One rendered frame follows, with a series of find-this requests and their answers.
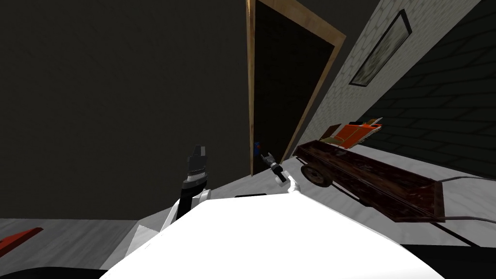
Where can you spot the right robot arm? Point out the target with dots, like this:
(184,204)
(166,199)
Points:
(282,177)

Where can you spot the black framed wall picture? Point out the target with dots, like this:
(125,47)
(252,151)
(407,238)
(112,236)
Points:
(381,48)

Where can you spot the brown wooden cart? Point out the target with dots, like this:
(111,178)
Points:
(372,174)

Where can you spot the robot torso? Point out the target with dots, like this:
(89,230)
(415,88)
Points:
(267,240)

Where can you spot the dark door leaf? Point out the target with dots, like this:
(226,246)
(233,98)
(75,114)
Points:
(288,77)

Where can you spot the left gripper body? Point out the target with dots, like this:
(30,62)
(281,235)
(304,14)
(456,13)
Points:
(197,168)

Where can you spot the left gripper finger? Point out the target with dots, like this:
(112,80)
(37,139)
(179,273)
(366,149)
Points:
(195,151)
(203,151)

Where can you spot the blue door knob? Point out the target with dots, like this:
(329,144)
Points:
(257,148)

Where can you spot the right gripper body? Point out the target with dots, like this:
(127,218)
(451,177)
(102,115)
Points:
(271,161)

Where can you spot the red flat board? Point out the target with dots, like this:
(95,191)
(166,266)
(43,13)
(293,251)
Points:
(17,239)

